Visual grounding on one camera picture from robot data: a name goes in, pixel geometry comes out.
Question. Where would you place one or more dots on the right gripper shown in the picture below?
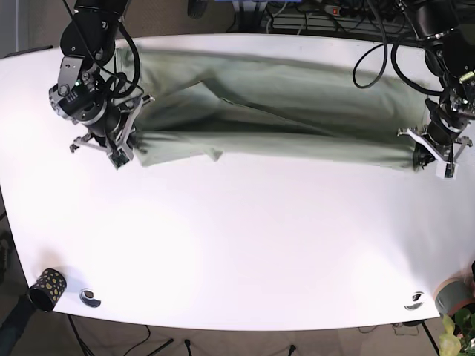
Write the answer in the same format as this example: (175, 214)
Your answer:
(82, 96)

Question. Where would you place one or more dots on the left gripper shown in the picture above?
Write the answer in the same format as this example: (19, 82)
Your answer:
(448, 118)

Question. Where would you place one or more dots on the light green T-shirt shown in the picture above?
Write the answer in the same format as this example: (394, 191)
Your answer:
(209, 104)

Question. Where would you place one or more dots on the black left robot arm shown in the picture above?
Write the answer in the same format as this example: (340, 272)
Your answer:
(450, 57)

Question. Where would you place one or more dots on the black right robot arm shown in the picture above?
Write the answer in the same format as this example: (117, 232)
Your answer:
(91, 35)

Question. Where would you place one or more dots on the grey plant pot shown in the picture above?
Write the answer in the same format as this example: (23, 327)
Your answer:
(453, 295)

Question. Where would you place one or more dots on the black cup with gold spots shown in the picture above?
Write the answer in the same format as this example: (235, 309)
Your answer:
(44, 294)

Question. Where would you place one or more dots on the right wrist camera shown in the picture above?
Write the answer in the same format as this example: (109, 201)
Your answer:
(120, 157)

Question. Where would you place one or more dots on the right table cable grommet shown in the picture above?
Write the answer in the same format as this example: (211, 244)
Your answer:
(415, 301)

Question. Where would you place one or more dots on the table cable grommet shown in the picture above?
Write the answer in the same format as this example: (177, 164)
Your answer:
(87, 296)
(415, 301)

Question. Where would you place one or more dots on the power strip with red switch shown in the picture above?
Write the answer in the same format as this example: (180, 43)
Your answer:
(362, 11)

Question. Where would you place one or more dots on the left table cable grommet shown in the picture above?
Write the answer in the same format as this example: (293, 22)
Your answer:
(87, 296)

